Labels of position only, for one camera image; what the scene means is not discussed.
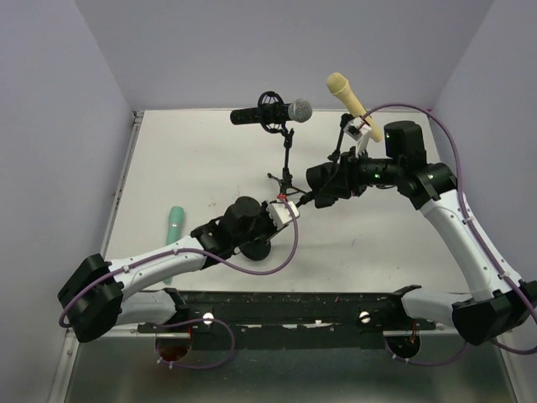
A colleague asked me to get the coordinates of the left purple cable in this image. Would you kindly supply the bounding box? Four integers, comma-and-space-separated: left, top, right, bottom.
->
58, 195, 300, 370

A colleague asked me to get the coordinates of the purple cable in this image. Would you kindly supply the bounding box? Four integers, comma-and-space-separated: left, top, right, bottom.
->
58, 195, 300, 370
356, 103, 537, 365

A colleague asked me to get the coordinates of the black microphone with silver grille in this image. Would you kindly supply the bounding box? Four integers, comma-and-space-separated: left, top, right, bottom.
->
230, 99, 313, 125

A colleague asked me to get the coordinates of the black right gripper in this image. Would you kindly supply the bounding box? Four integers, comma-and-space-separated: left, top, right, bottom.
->
320, 145, 403, 198

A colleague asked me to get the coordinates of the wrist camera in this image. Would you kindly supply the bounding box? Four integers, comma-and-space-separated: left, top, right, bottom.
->
343, 118, 373, 155
267, 201, 300, 230

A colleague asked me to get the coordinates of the mint green microphone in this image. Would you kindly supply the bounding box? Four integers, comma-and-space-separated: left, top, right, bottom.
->
161, 205, 187, 285

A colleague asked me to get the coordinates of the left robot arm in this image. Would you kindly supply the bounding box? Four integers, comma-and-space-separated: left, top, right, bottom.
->
58, 196, 300, 343

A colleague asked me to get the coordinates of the black round-base stand, yellow mic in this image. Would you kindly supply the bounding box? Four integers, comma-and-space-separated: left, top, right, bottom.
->
305, 111, 373, 190

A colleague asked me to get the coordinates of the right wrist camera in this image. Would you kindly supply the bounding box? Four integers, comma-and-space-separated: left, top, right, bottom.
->
343, 118, 373, 155

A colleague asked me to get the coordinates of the black tripod mic stand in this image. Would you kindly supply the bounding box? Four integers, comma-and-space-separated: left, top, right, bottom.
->
258, 91, 314, 201

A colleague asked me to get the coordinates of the cream yellow microphone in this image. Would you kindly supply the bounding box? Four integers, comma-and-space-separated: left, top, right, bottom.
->
326, 72, 383, 143

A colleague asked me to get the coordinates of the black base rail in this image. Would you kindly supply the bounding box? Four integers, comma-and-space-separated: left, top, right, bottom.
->
138, 289, 435, 351

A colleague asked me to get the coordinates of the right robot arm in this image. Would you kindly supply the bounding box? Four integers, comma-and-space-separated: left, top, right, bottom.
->
305, 121, 536, 346

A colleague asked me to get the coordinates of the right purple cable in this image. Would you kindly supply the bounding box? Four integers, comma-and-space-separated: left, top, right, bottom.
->
356, 103, 537, 365

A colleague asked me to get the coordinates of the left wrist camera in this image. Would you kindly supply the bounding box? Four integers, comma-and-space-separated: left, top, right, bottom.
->
267, 201, 300, 230

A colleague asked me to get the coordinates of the black round-base clip stand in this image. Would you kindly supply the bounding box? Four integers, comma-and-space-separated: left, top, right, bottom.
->
238, 191, 315, 262

